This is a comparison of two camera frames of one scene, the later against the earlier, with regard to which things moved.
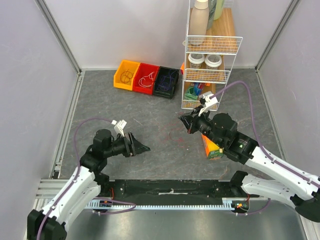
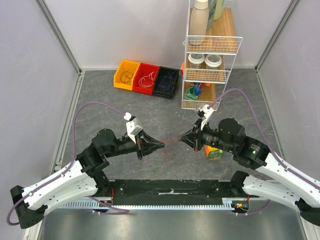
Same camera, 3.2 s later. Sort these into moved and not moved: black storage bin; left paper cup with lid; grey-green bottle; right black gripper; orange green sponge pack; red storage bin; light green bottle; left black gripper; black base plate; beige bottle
Moved: right black gripper; left black gripper
Not moved: beige bottle; orange green sponge pack; black storage bin; left paper cup with lid; black base plate; red storage bin; grey-green bottle; light green bottle
